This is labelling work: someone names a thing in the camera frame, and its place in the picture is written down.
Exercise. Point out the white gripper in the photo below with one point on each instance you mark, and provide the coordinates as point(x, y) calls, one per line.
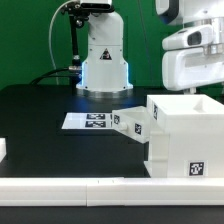
point(191, 68)

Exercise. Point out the white drawer cabinet box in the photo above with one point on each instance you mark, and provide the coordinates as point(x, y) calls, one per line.
point(186, 137)

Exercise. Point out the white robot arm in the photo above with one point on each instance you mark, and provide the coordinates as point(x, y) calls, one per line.
point(106, 71)

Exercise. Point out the white marker sheet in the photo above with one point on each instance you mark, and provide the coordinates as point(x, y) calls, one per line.
point(89, 121)

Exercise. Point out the white front fence bar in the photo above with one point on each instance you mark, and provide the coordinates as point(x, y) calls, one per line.
point(111, 191)

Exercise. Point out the white fence bar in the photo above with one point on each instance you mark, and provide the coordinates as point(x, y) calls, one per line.
point(111, 191)
point(2, 148)

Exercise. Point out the white left fence bar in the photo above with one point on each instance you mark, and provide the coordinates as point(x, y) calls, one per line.
point(2, 148)

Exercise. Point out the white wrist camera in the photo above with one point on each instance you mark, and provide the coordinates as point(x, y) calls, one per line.
point(189, 37)

